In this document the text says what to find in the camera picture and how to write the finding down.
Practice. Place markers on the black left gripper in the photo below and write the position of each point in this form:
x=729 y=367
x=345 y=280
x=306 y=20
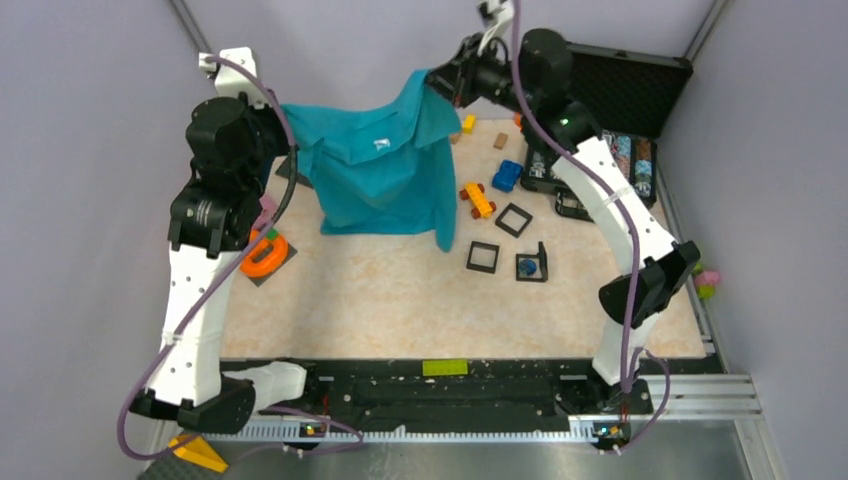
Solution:
x=271 y=114

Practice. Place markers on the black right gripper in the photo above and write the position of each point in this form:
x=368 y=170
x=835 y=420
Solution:
x=454 y=79

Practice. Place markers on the teal garment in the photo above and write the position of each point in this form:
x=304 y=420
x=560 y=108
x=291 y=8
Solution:
x=406 y=189

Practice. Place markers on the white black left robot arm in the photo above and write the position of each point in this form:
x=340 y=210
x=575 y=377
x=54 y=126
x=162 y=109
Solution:
x=233 y=146

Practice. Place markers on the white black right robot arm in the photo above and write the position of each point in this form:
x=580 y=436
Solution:
x=653 y=264

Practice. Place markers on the white garment tag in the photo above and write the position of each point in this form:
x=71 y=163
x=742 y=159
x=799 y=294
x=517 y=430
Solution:
x=382 y=143

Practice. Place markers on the yellow wooden block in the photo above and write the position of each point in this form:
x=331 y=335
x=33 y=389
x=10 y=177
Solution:
x=468 y=124

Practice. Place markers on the tan wooden block right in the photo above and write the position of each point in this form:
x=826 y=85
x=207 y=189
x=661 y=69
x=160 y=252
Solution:
x=500 y=141

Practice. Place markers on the pink plastic toy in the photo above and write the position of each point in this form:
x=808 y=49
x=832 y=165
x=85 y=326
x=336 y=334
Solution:
x=268 y=209

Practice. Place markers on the blue toy car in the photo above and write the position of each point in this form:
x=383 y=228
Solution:
x=506 y=176

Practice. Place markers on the dark grey mat under toy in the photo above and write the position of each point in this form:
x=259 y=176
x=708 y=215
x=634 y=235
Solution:
x=263 y=267

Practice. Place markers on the yellow toy car red wheels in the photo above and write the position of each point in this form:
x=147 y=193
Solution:
x=481 y=206

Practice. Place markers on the orange plastic toy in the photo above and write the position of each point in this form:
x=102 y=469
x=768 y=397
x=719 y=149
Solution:
x=272 y=237

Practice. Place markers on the black poker chip case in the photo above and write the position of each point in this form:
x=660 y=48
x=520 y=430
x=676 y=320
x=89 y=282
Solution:
x=577 y=91

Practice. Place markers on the green label strip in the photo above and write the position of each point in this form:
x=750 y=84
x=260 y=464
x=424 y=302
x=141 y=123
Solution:
x=444 y=367

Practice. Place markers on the green pink toy pile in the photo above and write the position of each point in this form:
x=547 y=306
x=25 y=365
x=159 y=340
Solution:
x=705 y=281

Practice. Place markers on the yellow wedge block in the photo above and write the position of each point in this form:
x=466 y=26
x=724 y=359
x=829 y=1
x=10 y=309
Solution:
x=197 y=451

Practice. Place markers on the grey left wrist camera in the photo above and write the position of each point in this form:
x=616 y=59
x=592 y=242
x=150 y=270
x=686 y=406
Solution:
x=238 y=75

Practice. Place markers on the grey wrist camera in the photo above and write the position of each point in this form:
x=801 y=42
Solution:
x=238 y=75
x=497 y=16

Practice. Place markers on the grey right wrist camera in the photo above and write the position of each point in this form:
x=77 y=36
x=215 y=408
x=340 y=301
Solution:
x=497 y=16

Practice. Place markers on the black square frame far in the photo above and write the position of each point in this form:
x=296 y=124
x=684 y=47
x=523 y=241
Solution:
x=514 y=220

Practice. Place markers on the black square frame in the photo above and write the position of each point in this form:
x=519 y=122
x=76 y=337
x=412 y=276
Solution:
x=514 y=220
x=483 y=257

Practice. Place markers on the black square frame left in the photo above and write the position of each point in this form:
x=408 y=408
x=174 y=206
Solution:
x=483 y=257

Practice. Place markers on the black folded frame stand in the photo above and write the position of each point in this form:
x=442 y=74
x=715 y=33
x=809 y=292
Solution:
x=541 y=259

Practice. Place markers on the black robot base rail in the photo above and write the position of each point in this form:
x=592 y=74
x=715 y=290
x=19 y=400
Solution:
x=488 y=396

